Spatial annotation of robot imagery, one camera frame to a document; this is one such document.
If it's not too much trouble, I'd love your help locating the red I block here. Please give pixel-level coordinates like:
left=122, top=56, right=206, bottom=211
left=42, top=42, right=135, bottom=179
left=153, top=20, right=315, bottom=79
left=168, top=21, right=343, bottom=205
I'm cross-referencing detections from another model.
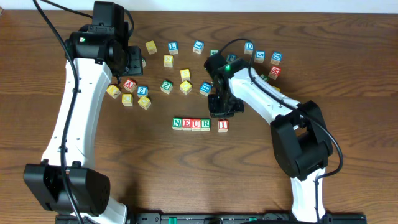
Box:
left=218, top=119, right=229, bottom=132

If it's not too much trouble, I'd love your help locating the green R block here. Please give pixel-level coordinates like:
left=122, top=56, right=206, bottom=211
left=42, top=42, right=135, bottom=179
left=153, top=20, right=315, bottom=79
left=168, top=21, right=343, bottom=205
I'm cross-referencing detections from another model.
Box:
left=201, top=119, right=211, bottom=131

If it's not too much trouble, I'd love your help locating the red U block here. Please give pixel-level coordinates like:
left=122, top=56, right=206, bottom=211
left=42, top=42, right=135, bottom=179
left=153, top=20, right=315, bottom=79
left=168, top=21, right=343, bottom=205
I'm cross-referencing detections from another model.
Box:
left=191, top=119, right=201, bottom=131

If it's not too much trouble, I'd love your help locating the red E block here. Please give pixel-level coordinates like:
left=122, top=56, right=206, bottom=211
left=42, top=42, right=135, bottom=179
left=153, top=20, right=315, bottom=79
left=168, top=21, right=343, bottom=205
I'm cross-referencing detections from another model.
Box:
left=182, top=118, right=192, bottom=131

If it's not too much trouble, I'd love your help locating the green N block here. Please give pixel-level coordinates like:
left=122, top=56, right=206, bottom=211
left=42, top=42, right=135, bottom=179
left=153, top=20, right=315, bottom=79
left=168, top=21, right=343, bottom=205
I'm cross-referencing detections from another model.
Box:
left=172, top=118, right=182, bottom=130

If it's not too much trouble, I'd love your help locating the yellow s block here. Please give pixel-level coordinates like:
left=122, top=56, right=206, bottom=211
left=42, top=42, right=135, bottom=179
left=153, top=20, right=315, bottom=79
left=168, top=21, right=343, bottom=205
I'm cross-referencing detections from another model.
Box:
left=180, top=69, right=191, bottom=82
left=163, top=55, right=174, bottom=68

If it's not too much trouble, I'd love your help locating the blue P block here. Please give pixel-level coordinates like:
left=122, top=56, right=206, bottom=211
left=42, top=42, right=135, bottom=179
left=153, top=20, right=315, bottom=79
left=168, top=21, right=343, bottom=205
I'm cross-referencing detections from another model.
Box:
left=226, top=54, right=237, bottom=63

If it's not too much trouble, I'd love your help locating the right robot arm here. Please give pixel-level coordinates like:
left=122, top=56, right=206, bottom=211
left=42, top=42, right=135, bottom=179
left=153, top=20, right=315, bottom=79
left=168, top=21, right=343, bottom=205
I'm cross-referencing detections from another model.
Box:
left=204, top=54, right=333, bottom=223

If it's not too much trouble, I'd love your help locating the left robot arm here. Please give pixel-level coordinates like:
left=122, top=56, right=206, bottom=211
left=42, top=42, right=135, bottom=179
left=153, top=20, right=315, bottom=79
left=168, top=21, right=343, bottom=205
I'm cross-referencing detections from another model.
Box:
left=23, top=1, right=143, bottom=223

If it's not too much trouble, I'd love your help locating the red A block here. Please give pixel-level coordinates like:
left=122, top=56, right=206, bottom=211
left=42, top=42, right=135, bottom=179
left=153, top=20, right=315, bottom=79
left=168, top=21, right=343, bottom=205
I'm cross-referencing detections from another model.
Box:
left=123, top=78, right=137, bottom=93

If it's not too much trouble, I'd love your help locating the blue H block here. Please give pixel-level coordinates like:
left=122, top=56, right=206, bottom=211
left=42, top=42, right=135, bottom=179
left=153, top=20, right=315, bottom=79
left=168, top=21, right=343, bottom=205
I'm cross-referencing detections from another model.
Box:
left=200, top=82, right=212, bottom=96

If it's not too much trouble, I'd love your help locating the blue 2 block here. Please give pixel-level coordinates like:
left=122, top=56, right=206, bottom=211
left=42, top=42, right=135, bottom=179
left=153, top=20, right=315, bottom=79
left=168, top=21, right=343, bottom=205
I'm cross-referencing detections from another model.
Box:
left=137, top=86, right=149, bottom=98

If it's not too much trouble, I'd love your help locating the yellow block top left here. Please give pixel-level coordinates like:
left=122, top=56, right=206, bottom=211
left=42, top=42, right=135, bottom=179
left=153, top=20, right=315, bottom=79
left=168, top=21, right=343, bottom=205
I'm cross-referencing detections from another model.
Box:
left=146, top=40, right=157, bottom=55

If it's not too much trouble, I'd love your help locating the yellow K block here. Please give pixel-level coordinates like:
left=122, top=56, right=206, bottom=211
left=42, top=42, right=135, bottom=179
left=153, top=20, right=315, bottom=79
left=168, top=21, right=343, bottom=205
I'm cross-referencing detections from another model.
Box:
left=106, top=85, right=121, bottom=99

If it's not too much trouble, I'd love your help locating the yellow C block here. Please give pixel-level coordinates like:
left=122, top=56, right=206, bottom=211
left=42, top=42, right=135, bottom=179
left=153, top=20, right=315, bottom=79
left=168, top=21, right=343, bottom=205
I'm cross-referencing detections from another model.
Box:
left=122, top=93, right=134, bottom=106

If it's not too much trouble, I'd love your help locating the yellow Q block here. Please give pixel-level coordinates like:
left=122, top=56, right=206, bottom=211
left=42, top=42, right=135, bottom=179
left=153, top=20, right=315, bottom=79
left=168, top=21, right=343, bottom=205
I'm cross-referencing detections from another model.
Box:
left=138, top=96, right=152, bottom=110

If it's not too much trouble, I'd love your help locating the green Z block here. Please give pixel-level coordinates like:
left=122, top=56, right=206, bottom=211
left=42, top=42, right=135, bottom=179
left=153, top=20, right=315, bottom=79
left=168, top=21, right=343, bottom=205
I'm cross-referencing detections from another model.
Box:
left=160, top=80, right=173, bottom=94

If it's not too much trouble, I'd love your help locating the yellow O block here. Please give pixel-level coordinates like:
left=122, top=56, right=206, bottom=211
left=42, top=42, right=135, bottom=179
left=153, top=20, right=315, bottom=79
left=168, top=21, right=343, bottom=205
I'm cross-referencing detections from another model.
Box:
left=180, top=80, right=192, bottom=95

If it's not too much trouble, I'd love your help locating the green J block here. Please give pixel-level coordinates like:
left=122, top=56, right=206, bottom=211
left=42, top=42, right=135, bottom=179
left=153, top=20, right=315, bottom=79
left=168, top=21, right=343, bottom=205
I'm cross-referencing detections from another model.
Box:
left=260, top=75, right=269, bottom=82

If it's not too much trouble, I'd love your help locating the green 4 block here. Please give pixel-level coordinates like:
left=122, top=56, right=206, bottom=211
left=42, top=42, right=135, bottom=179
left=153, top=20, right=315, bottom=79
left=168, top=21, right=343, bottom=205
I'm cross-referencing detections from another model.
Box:
left=210, top=49, right=219, bottom=56

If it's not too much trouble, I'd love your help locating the blue tilted L block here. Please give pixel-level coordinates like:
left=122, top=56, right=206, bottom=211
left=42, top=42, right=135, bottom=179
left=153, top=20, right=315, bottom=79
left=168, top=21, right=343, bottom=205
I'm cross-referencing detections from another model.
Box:
left=193, top=40, right=205, bottom=54

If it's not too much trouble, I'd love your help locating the red M block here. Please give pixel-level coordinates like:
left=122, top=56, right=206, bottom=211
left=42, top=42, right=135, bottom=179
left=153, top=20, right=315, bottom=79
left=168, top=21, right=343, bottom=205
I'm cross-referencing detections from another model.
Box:
left=268, top=66, right=282, bottom=80

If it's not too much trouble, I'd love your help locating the blue 5 block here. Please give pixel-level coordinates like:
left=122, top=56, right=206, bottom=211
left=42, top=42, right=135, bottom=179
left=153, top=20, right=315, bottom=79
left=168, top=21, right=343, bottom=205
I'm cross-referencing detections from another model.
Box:
left=254, top=50, right=266, bottom=63

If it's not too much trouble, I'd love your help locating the blue D block top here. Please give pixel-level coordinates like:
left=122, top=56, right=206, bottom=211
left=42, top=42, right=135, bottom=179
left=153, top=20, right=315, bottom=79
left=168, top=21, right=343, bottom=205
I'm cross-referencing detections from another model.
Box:
left=244, top=42, right=254, bottom=55

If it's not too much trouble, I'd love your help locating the blue d block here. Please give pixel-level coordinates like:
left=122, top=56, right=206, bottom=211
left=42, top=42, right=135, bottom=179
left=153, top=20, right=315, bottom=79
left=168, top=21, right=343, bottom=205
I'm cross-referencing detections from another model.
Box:
left=270, top=52, right=283, bottom=65
left=244, top=42, right=254, bottom=55

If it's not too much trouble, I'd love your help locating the blue D block right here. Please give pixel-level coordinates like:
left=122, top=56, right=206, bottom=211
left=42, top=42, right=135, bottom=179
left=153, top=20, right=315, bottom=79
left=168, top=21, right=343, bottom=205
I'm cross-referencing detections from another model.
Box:
left=270, top=52, right=283, bottom=65

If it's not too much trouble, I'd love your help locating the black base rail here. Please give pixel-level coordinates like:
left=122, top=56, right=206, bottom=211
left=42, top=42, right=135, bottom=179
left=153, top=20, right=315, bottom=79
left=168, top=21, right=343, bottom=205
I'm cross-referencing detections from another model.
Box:
left=126, top=213, right=368, bottom=224

